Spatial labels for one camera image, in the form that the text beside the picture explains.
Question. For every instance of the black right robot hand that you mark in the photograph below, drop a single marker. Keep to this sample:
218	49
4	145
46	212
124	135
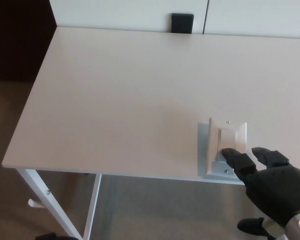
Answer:
277	190

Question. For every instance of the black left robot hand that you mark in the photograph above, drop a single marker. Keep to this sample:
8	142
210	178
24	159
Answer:
52	237

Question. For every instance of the white rocker switch button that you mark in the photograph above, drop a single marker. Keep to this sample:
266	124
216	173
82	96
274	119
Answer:
227	140

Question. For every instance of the white hook peg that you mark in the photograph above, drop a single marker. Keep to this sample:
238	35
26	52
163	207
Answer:
34	203

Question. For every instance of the white low cabinet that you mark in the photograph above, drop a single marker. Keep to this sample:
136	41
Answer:
130	12

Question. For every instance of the white table leg frame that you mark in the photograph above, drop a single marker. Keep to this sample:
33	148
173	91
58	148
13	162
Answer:
47	200

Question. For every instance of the white light switch plate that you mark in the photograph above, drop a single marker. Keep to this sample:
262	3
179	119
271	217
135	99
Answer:
213	145

